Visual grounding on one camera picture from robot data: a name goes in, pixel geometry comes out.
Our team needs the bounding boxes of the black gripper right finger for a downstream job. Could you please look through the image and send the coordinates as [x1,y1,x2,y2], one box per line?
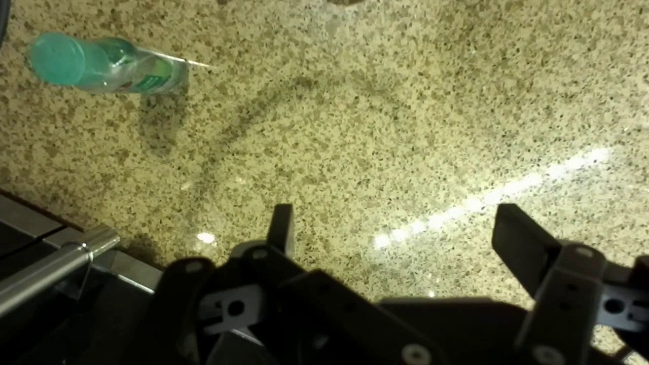
[491,200,649,365]

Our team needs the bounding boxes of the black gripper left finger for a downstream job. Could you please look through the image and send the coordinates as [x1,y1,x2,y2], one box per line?
[151,200,448,365]

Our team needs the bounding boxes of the black steel microwave oven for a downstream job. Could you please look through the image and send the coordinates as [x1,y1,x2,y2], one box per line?
[0,191,167,365]

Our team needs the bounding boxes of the small green plastic bottle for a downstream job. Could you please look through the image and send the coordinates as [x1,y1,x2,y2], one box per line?
[26,30,213,97]

